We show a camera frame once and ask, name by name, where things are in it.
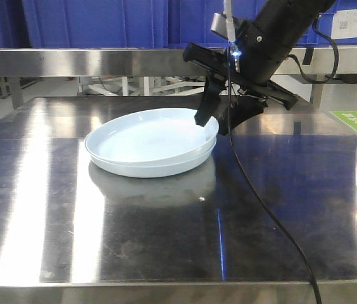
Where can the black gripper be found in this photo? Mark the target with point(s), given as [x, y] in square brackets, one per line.
[260, 47]

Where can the light blue plate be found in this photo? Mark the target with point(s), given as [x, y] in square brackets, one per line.
[149, 136]
[153, 171]

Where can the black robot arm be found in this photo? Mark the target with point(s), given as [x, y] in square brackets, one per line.
[299, 15]

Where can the steel shelf leg right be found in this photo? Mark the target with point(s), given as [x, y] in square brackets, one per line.
[316, 95]

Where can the steel shelf leg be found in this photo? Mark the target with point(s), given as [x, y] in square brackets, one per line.
[316, 95]
[14, 84]

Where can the steel shelf leg left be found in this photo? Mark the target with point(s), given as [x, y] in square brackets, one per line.
[14, 84]

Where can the blue plastic bin middle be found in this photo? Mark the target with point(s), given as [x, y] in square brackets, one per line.
[190, 21]

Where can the black tape strip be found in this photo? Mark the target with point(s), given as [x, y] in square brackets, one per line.
[308, 55]

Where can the white label on bin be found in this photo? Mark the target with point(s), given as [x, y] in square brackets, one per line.
[344, 24]

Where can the blue plastic bin left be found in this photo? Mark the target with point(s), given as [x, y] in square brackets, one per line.
[97, 24]

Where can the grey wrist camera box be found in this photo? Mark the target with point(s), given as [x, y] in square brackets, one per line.
[222, 28]

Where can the white metal frame background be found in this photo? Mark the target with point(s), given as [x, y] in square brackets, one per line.
[140, 86]

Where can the stainless steel shelf rail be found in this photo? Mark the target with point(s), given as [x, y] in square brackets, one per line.
[140, 62]

